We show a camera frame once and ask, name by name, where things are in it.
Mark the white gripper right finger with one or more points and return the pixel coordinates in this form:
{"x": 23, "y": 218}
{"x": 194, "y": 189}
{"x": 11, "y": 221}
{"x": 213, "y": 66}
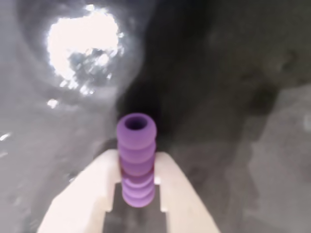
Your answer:
{"x": 182, "y": 201}

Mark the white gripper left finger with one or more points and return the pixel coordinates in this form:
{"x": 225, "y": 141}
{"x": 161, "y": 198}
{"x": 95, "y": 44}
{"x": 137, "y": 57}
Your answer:
{"x": 82, "y": 194}

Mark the purple ribbed pen grip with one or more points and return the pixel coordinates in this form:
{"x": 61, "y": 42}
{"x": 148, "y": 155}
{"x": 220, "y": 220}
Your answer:
{"x": 137, "y": 155}

